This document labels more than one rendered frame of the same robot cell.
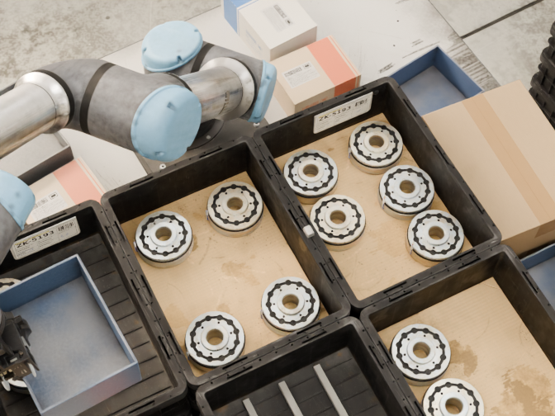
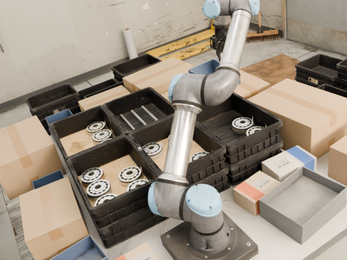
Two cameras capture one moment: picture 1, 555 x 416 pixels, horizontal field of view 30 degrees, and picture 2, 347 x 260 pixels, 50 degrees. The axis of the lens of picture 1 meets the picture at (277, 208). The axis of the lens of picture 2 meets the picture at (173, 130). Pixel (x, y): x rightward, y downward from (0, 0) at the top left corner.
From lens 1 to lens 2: 2.29 m
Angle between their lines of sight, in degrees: 87
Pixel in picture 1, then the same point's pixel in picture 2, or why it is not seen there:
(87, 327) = not seen: hidden behind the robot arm
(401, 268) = (108, 170)
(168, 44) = (203, 191)
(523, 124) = (34, 220)
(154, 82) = (183, 80)
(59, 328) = not seen: hidden behind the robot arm
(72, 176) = (255, 194)
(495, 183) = (59, 194)
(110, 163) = (245, 223)
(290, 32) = not seen: outside the picture
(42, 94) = (222, 60)
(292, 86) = (146, 251)
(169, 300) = (197, 149)
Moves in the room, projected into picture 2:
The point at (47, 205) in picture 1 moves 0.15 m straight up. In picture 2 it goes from (262, 182) to (260, 153)
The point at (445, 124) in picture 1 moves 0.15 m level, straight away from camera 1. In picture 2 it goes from (71, 215) to (50, 245)
